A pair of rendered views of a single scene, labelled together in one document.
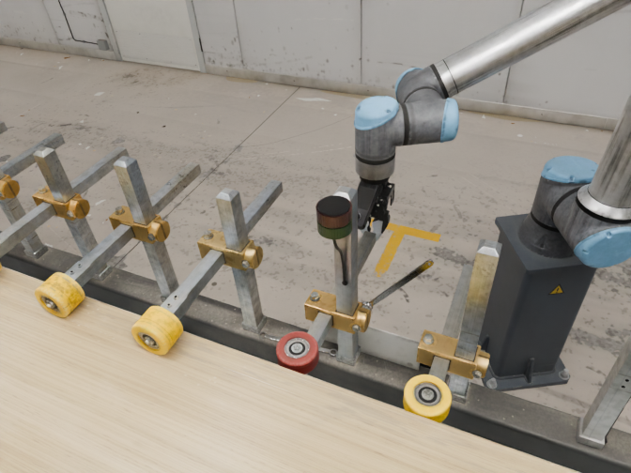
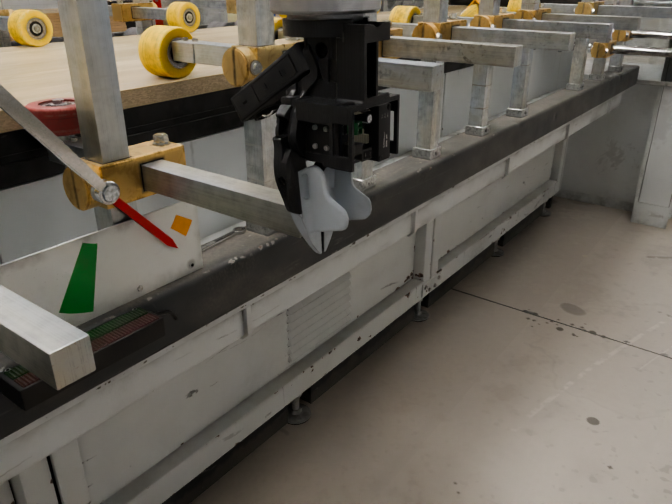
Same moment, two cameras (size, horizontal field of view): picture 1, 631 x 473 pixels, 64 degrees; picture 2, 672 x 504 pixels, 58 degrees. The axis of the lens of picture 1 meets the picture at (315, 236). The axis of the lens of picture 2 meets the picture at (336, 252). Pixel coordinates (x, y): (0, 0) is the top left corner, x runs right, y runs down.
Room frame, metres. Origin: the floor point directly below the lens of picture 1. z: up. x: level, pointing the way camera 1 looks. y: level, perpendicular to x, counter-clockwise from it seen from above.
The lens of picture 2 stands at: (1.07, -0.67, 1.06)
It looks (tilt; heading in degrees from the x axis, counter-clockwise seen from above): 25 degrees down; 100
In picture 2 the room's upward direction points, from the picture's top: straight up
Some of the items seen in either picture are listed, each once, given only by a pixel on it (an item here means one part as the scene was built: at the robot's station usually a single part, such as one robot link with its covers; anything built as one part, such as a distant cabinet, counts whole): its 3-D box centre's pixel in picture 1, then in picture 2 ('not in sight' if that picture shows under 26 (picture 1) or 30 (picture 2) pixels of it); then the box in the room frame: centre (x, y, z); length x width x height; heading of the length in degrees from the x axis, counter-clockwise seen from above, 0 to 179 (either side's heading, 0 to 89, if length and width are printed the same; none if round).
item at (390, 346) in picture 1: (364, 338); (113, 268); (0.71, -0.09, 0.75); 0.26 x 0.01 x 0.10; 63
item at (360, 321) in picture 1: (337, 312); (126, 173); (0.71, -0.03, 0.85); 0.14 x 0.06 x 0.05; 63
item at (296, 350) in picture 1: (299, 363); (65, 143); (0.58, 0.05, 0.85); 0.08 x 0.08 x 0.11
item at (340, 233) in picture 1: (334, 222); not in sight; (0.66, -0.03, 1.14); 0.06 x 0.06 x 0.02
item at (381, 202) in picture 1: (375, 190); (334, 93); (0.98, -0.15, 0.97); 0.09 x 0.08 x 0.12; 153
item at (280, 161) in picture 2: (379, 218); (298, 163); (0.95, -0.16, 0.91); 0.05 x 0.02 x 0.09; 63
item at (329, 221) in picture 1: (333, 211); not in sight; (0.66, -0.03, 1.16); 0.06 x 0.06 x 0.02
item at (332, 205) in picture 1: (336, 252); not in sight; (0.66, -0.03, 1.07); 0.06 x 0.06 x 0.22; 63
